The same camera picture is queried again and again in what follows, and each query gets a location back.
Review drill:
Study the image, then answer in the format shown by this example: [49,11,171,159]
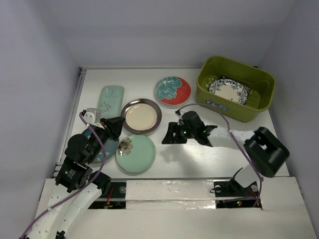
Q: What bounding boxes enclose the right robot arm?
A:
[162,111,290,198]

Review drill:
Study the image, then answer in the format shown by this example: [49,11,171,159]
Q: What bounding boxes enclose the green plastic bin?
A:
[196,56,276,122]

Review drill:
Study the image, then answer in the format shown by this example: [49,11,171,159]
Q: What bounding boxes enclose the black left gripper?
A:
[87,116,126,162]

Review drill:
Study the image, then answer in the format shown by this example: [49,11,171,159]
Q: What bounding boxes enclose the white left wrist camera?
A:
[80,108,101,125]

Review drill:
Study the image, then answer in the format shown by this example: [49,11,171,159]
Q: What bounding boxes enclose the red teal floral plate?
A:
[155,76,191,107]

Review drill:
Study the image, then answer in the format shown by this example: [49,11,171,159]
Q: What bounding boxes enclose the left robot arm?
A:
[21,111,125,239]

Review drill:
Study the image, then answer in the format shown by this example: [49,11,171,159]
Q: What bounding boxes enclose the aluminium table rail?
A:
[51,67,87,178]

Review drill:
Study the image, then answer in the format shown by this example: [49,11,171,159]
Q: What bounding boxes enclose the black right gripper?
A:
[161,121,196,143]

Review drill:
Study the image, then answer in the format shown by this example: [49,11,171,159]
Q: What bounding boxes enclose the mint rectangular divided plate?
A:
[98,85,125,119]

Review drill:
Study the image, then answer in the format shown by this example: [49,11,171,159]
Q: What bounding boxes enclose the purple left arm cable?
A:
[19,112,108,239]

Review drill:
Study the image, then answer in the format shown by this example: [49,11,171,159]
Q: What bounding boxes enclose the mint green flower plate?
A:
[116,134,157,173]

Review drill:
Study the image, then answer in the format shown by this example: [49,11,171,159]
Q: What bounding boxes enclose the dark teal round plate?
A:
[82,128,119,163]

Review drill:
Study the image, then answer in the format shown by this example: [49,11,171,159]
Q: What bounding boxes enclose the brown rimmed cream plate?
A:
[121,98,162,134]

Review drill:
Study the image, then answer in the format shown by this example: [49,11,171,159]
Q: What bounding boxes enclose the blue white patterned plate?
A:
[209,79,251,105]

